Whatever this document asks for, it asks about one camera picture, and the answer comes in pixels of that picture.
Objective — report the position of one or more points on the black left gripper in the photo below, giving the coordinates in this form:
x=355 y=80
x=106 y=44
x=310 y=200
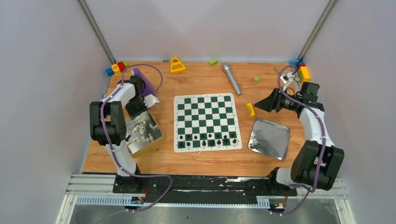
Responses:
x=139 y=103

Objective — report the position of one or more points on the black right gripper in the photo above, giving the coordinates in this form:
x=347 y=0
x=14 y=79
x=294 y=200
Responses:
x=272 y=102

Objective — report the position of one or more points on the gold tin box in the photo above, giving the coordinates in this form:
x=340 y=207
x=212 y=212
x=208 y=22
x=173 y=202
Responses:
x=143 y=135

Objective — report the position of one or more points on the silver tin lid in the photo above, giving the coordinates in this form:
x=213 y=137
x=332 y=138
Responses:
x=269 y=138

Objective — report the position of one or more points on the green white chess board mat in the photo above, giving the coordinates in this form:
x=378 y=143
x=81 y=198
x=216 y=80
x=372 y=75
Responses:
x=208 y=113

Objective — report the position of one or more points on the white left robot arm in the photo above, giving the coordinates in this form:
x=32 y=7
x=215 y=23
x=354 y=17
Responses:
x=108 y=125

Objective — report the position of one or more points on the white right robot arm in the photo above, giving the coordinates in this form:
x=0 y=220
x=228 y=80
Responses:
x=319 y=161

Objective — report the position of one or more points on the purple metronome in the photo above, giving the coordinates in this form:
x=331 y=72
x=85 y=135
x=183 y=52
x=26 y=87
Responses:
x=147 y=87

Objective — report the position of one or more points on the yellow arch block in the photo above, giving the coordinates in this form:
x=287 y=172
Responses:
x=252 y=113

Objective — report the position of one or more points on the yellow red blue brick stack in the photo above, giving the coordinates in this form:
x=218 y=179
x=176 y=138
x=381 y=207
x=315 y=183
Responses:
x=302 y=71

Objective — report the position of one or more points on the blue cube block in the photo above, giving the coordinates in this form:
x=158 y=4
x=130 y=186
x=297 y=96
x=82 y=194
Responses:
x=110 y=72

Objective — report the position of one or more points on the red cylinder block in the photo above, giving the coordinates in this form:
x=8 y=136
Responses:
x=121 y=66

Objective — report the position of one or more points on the yellow cylinder block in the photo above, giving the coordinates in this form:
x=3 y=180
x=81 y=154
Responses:
x=116 y=70

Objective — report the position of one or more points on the yellow triangle block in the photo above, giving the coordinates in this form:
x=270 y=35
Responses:
x=176 y=66

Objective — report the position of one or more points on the grey microphone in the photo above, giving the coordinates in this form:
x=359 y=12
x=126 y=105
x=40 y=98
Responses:
x=228 y=71

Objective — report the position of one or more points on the green block far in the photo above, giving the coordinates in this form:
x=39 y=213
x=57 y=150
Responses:
x=213 y=62

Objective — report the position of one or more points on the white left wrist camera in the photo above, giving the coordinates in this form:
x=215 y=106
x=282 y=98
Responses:
x=150 y=100

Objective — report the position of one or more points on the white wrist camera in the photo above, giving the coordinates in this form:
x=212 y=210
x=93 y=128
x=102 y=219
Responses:
x=287 y=80
x=150 y=100

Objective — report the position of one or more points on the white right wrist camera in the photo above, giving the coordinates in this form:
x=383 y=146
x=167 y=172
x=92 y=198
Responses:
x=287 y=80

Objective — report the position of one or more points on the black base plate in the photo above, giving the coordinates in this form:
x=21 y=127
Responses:
x=201 y=189

